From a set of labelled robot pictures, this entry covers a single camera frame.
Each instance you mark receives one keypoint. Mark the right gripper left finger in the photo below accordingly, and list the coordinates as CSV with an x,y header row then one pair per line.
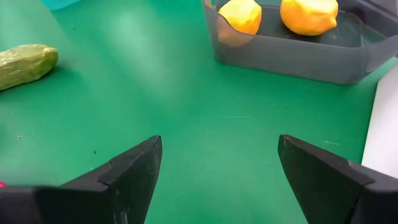
x,y
118,193

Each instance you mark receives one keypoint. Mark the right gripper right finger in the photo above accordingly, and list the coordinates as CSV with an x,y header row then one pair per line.
x,y
335,193

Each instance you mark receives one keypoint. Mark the red chili pepper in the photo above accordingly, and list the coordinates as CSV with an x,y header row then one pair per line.
x,y
2,184

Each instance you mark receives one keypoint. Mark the yellow-green cucumber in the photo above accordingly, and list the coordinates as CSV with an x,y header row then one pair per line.
x,y
25,63

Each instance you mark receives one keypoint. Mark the grey translucent bin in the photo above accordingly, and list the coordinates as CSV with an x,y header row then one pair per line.
x,y
280,59

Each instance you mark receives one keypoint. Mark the yellow lemon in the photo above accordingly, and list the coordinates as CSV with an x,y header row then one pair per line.
x,y
241,15
308,15

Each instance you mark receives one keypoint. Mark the teal plastic bin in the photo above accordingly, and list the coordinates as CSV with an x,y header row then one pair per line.
x,y
59,3

